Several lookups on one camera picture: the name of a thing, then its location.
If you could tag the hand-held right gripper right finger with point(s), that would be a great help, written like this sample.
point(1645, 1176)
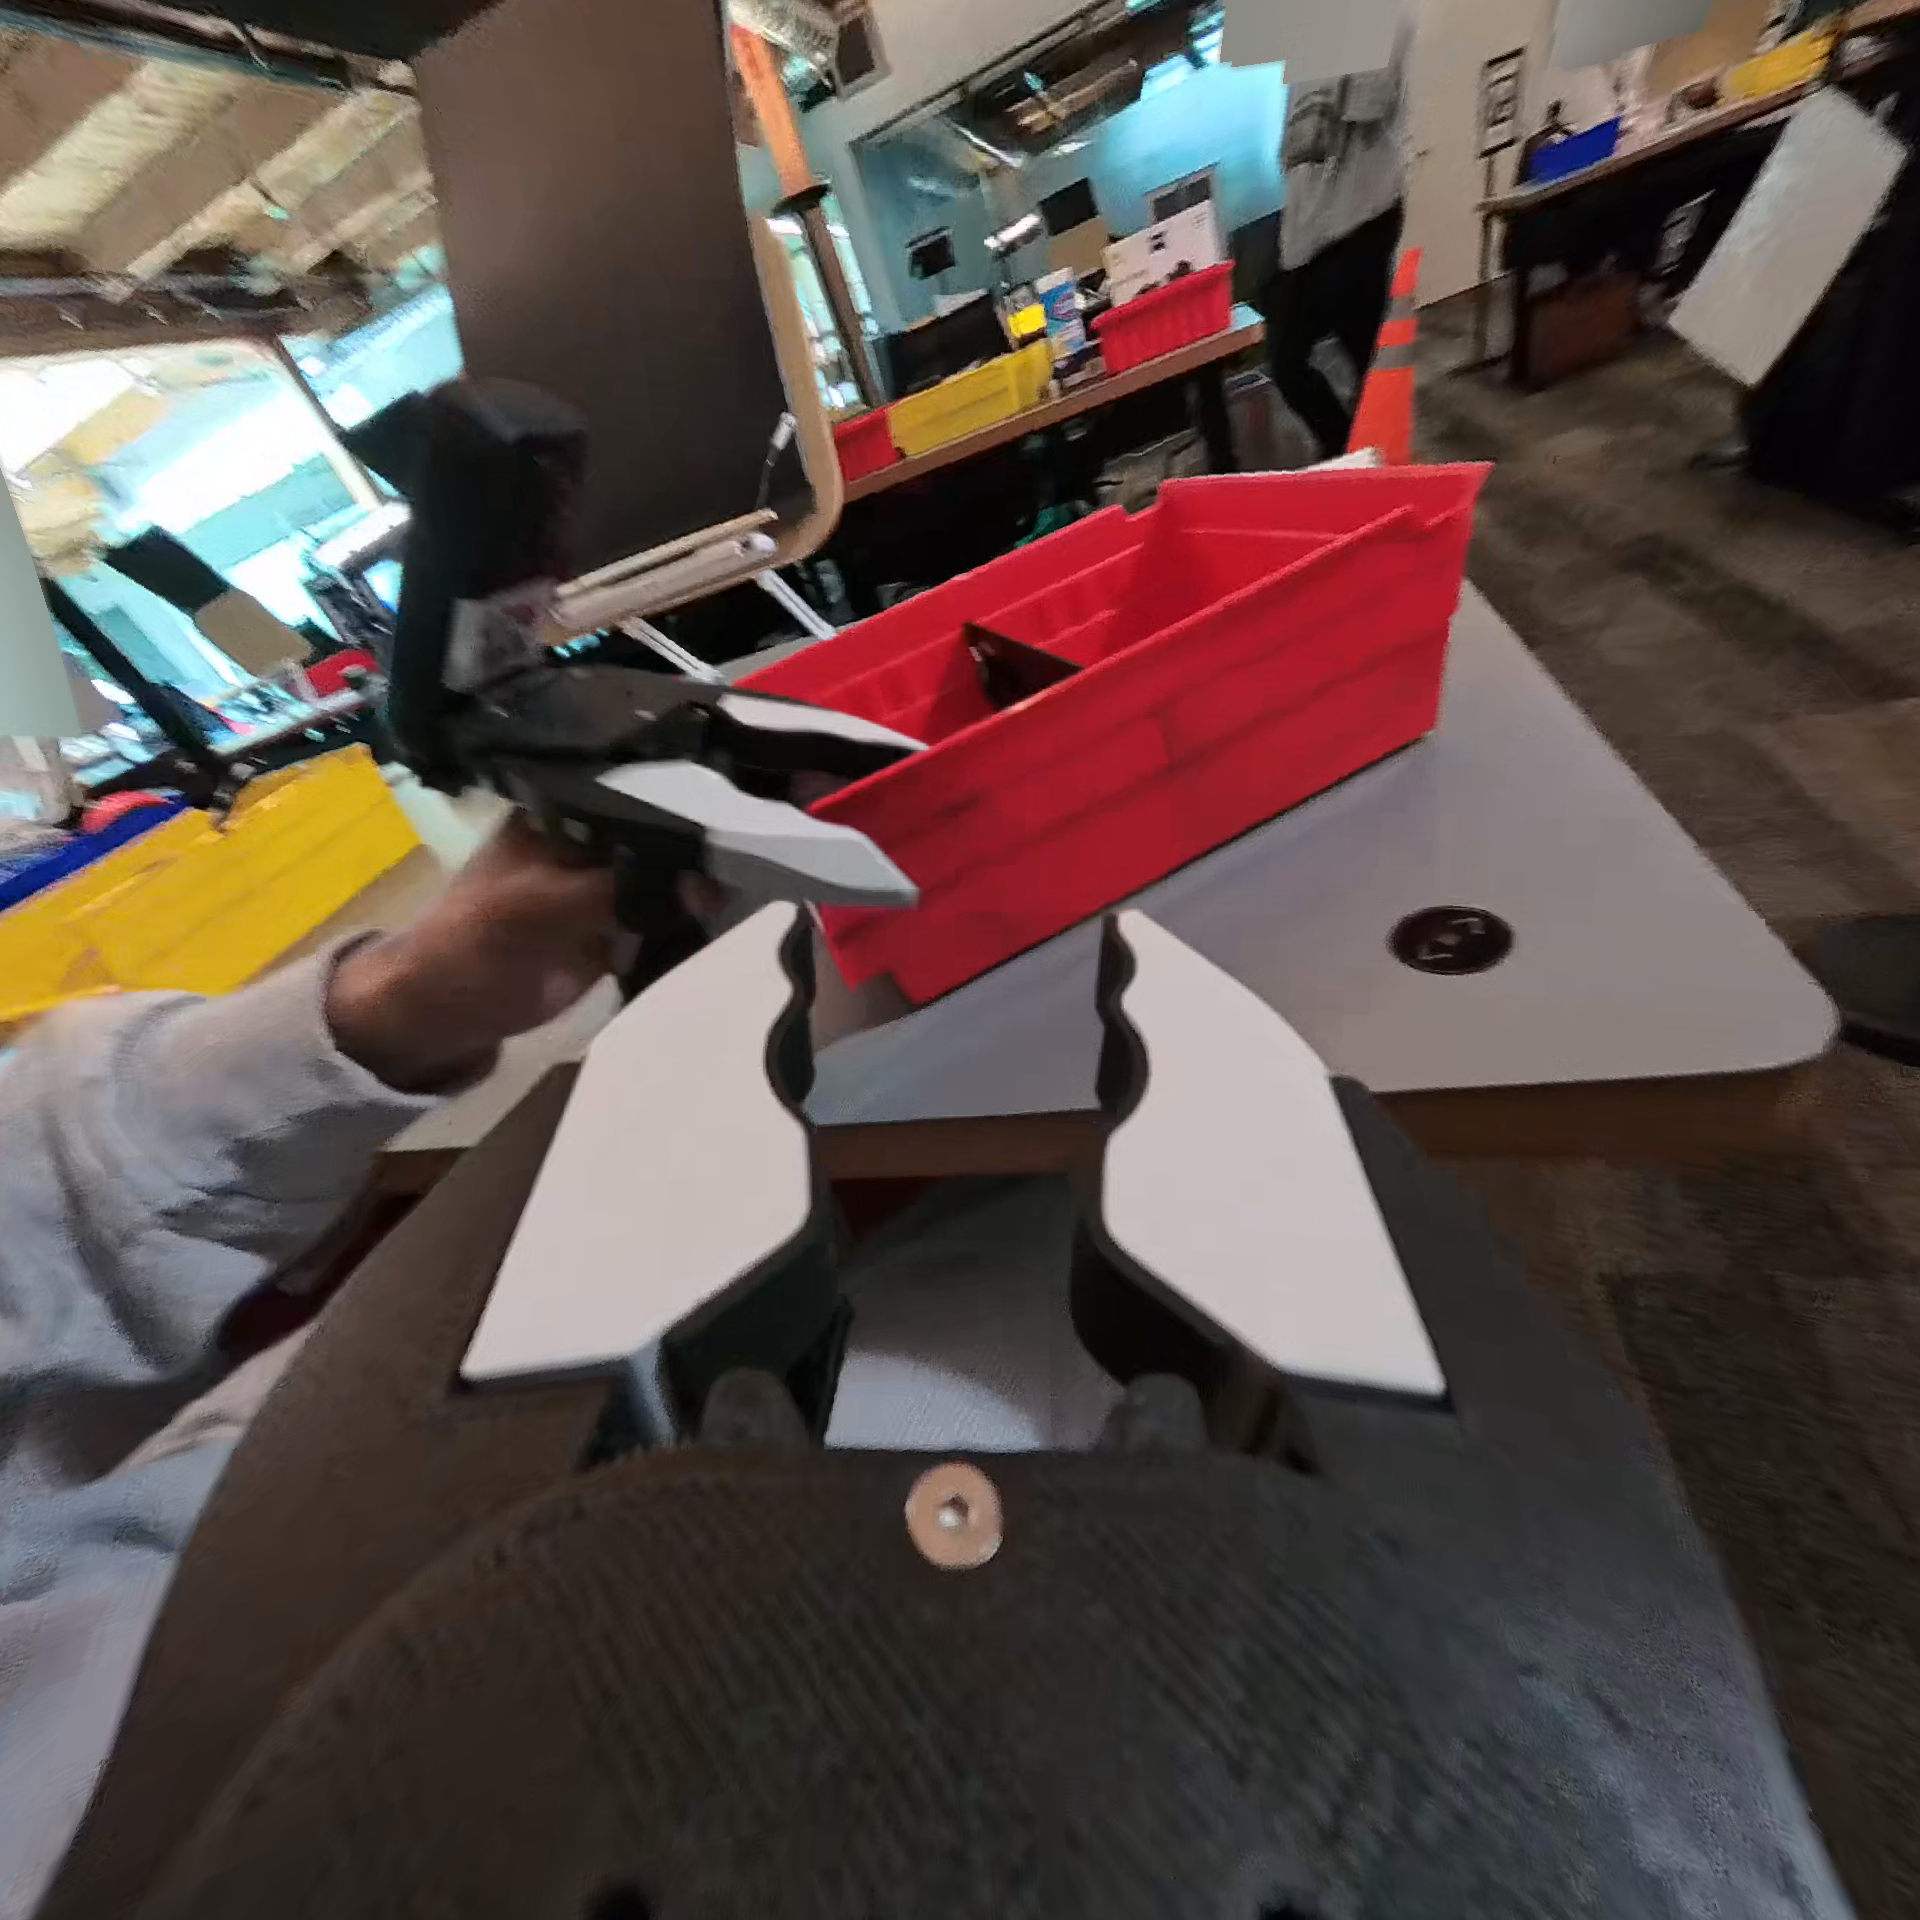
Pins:
point(1245, 1182)

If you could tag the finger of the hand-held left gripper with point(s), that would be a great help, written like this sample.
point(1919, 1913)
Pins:
point(766, 842)
point(811, 740)

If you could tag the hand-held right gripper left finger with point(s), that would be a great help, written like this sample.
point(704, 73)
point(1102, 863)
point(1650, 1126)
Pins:
point(660, 1167)

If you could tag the large red plastic bin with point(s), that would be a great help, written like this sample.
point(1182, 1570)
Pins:
point(1198, 749)

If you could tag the person's left forearm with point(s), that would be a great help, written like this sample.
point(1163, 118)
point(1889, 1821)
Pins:
point(150, 1139)

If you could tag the black round desk grommet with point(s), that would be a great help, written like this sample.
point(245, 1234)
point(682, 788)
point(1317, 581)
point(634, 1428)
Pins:
point(1448, 939)

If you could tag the person's left hand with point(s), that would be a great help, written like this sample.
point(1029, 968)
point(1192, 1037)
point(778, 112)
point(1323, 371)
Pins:
point(480, 961)

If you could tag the tiny red plastic bin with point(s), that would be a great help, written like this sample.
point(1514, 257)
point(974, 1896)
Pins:
point(864, 447)

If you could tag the large yellow plastic bin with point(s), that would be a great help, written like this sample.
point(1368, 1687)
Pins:
point(225, 884)

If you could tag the small yellow plastic bin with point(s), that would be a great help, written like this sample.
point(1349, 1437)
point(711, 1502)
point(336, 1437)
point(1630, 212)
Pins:
point(974, 399)

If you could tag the wooden background table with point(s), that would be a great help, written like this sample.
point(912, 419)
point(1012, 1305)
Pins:
point(1143, 377)

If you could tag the dark computer monitor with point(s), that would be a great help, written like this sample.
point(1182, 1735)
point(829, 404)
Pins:
point(599, 223)

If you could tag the small red plastic bin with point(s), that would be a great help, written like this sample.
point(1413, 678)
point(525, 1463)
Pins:
point(1163, 322)

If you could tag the white cardboard box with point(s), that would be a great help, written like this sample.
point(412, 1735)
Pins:
point(1159, 236)

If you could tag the orange traffic cone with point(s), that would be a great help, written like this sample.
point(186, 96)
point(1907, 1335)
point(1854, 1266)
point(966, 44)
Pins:
point(1385, 371)

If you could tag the dark background table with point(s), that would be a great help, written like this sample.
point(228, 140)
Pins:
point(1588, 288)

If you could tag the blue plastic crate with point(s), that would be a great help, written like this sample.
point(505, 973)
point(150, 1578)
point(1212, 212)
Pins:
point(1577, 149)

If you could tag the white board panel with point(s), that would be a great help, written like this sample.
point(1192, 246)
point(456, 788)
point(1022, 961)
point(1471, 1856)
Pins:
point(1785, 223)

